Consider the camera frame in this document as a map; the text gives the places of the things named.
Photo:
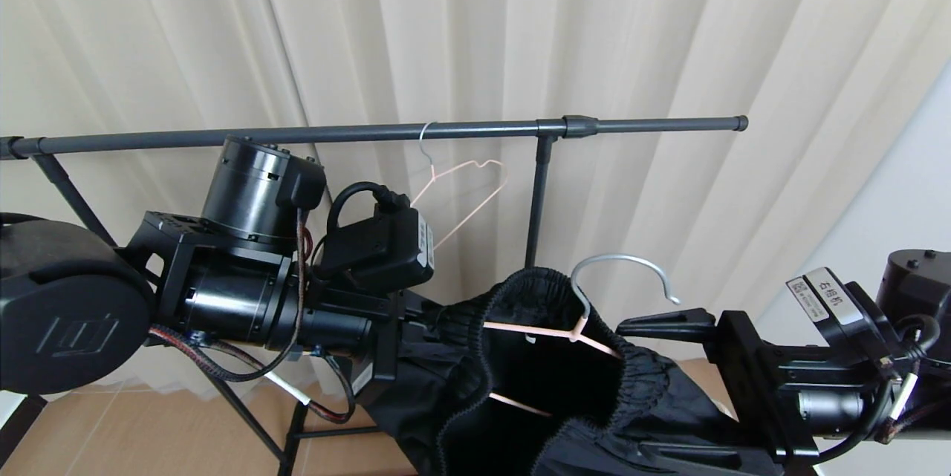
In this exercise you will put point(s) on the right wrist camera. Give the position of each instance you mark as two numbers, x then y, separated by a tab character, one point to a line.
839	313

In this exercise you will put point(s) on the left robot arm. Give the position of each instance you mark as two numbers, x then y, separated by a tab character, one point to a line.
67	313

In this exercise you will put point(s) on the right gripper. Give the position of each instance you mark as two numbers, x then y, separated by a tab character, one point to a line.
780	394

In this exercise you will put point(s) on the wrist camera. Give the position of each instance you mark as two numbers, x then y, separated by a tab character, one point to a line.
379	253
839	313

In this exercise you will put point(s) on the black clothes rack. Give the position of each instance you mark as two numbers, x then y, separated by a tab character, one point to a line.
654	125

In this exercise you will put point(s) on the pink clothes hanger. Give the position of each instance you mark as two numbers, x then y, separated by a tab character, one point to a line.
483	197
583	305

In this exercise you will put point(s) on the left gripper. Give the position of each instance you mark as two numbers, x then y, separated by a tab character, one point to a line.
238	305

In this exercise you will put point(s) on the black shorts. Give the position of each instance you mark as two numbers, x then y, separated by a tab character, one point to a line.
520	372

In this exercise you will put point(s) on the white curtain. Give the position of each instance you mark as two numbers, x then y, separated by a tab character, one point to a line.
669	15

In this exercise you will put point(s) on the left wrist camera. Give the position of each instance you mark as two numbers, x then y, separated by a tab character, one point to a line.
379	253

